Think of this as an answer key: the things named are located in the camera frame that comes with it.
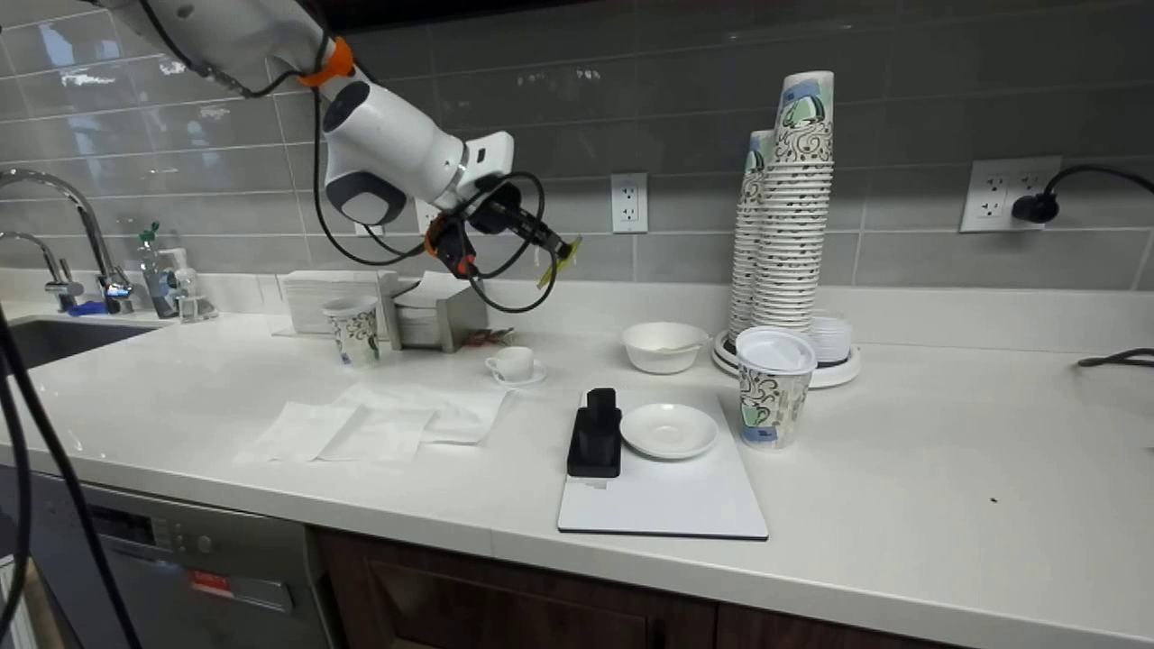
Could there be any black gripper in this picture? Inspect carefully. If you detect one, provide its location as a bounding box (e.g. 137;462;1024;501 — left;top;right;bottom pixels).
465;176;577;263

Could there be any yellow packet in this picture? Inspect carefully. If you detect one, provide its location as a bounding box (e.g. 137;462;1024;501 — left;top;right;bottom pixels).
534;236;584;293

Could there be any small white cup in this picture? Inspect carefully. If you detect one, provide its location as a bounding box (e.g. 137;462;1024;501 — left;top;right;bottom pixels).
489;341;540;382

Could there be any small white cup saucer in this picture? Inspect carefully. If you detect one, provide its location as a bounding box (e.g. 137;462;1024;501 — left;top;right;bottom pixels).
484;364;548;394

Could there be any small patterned paper cup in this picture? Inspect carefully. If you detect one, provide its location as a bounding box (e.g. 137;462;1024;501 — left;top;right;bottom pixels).
322;295;387;368

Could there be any large patterned paper cup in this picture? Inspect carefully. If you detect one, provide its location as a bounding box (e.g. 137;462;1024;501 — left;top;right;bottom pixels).
731;320;823;452

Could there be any translucent upturned plastic cup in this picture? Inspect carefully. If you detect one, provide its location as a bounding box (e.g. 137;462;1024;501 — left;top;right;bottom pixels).
805;315;858;368

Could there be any red packet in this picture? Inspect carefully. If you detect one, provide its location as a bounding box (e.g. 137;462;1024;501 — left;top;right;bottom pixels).
462;325;516;352

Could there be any white bowl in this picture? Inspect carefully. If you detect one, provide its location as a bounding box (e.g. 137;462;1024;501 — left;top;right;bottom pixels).
621;317;709;379

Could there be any white paper napkin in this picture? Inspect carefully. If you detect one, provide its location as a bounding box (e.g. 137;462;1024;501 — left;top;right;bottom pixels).
418;382;510;452
244;398;368;468

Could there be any short stack of paper cups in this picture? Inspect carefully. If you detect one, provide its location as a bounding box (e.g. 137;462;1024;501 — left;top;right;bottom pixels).
724;125;778;345

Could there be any black block holder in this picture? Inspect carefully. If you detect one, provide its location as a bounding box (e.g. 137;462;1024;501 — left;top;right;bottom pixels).
564;385;629;482

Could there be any white rectangular container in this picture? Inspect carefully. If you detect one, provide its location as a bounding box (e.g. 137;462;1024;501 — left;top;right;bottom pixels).
285;267;405;339

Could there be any tall stack of paper cups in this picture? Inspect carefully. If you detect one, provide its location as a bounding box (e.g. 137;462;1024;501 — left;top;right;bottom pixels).
762;69;840;337

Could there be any white cutting board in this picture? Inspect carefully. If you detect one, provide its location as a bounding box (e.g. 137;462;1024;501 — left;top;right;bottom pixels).
556;399;770;545

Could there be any stack of white plates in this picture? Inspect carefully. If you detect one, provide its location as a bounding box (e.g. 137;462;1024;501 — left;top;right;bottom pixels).
707;329;867;394

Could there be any small clear bottle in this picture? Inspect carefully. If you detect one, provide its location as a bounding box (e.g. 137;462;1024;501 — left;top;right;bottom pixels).
173;255;224;325

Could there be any dark wood cabinet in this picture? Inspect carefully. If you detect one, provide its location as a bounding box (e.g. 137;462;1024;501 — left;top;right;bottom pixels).
302;522;966;649

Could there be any clear bottle with green cap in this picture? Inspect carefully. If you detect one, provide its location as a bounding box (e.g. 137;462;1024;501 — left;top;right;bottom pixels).
133;220;187;320

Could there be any large chrome faucet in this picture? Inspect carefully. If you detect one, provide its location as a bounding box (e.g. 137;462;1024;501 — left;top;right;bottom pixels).
0;164;137;315

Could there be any steel dishwasher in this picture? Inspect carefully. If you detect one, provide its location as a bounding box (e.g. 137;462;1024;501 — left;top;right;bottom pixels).
0;462;334;649

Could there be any steel sink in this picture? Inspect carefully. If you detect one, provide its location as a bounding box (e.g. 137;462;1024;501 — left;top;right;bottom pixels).
0;315;154;379

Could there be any small chrome faucet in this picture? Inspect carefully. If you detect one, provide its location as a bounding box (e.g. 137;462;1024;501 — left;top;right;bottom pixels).
0;228;83;311

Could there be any white single wall outlet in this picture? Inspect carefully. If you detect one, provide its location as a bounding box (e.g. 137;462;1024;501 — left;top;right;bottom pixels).
608;171;654;239

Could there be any orange black wrist camera mount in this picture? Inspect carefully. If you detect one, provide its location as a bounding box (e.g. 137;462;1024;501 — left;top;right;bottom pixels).
418;213;488;284

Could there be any white double wall outlet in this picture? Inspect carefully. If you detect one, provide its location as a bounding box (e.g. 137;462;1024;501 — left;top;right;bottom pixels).
960;154;1066;239

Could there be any black plug with cable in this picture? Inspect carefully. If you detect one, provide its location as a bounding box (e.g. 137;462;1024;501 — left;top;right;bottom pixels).
1010;164;1154;228

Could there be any black hanging cable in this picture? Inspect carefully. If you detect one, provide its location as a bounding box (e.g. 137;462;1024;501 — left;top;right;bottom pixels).
0;307;143;649

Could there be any black cable on counter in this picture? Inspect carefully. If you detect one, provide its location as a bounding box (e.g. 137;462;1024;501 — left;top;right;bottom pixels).
1070;345;1154;371

